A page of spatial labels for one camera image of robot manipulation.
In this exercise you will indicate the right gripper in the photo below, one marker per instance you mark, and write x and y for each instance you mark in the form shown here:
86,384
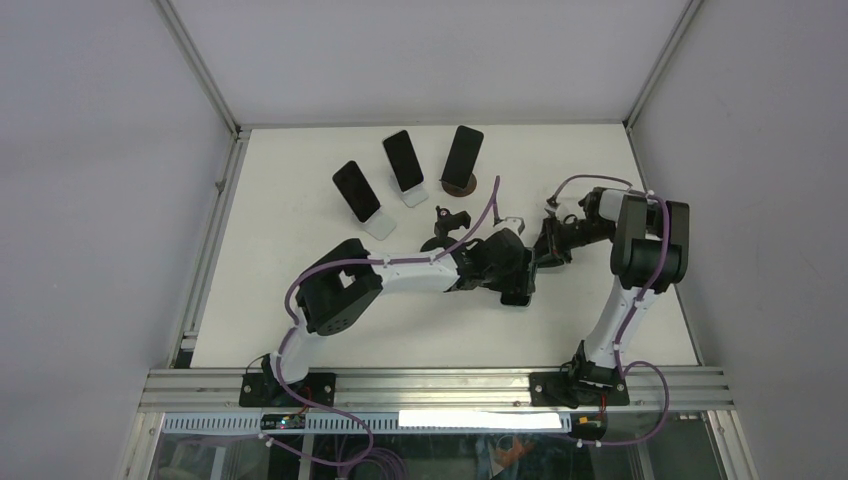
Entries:
548,249

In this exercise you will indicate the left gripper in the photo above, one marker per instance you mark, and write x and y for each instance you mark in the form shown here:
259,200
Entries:
518,282

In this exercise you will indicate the black tall clamp stand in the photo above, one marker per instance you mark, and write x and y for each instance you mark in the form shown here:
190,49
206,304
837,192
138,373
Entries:
446,222

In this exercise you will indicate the black phone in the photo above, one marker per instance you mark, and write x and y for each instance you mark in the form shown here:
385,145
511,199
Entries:
403,160
462,156
356,191

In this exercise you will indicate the white folding phone stand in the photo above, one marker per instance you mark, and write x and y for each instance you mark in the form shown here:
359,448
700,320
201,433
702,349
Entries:
414,196

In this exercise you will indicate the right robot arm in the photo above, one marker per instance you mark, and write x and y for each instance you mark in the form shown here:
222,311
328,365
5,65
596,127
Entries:
650,239

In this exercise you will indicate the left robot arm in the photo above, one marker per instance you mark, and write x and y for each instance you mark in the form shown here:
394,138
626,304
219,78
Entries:
330,297

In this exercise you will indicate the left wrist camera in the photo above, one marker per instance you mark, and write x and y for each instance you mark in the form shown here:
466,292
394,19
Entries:
514,224

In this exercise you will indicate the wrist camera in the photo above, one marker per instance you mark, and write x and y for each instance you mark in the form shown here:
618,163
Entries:
514,224
562,214

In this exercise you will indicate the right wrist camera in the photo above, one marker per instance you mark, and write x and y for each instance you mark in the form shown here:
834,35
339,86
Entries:
562,214

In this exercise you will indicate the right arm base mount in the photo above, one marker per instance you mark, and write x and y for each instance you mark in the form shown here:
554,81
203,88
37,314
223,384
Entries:
576,391

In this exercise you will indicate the aluminium frame rail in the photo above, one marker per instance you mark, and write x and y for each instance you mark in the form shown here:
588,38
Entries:
681,388

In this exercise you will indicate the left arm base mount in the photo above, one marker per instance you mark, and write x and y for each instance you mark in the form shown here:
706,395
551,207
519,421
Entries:
298,391

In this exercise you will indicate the white slotted cable duct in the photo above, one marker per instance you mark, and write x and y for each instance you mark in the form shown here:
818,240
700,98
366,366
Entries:
402,422

